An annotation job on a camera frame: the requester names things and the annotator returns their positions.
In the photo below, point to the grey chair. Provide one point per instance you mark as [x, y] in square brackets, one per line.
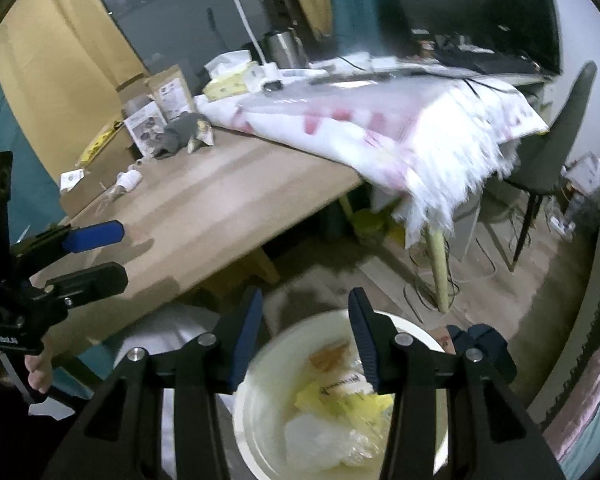
[555, 145]

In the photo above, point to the white product box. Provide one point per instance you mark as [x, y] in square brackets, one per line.
[145, 127]

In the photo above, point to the wide yellow curtain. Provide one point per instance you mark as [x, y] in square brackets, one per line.
[55, 60]

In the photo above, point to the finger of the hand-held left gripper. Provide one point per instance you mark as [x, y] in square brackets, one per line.
[92, 236]
[92, 280]

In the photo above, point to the black flat monitor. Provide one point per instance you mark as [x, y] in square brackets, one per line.
[480, 10]

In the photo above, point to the small white rolls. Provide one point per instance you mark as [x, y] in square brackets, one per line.
[130, 181]

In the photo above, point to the dark window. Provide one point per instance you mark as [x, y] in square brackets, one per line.
[180, 15]

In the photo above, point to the pale yellow trash bin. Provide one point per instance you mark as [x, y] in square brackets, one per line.
[265, 410]

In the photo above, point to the yellow tissue box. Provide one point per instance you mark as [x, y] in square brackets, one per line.
[227, 82]

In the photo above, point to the clear plastic bag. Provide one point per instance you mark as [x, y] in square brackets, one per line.
[320, 440]

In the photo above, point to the steel thermos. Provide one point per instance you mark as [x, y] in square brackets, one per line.
[285, 50]

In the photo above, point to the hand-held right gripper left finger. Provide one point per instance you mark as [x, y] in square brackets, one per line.
[245, 347]

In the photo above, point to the floral white tablecloth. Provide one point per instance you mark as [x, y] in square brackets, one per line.
[380, 125]

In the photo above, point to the yellow tissue packet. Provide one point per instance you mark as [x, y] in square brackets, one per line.
[330, 402]

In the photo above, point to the brown cardboard box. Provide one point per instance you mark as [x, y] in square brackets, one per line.
[105, 175]

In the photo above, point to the person's left hand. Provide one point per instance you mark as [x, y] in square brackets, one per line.
[39, 375]

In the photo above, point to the takeaway container with clear lid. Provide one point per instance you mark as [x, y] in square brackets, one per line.
[99, 144]

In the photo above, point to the teal curtain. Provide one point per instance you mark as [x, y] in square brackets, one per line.
[360, 5]
[10, 120]

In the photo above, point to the small white packet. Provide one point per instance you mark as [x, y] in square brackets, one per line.
[72, 180]

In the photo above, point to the black keyboard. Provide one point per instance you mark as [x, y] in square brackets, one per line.
[485, 62]

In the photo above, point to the white bag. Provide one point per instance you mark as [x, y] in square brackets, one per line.
[585, 172]

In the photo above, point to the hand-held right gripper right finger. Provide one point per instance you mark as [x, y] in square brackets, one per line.
[365, 347]

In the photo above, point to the grey cloth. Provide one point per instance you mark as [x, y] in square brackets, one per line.
[180, 135]

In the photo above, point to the brown paper bag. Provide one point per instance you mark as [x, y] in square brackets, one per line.
[172, 92]

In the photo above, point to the orange wrapper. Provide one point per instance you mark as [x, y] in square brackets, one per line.
[330, 355]

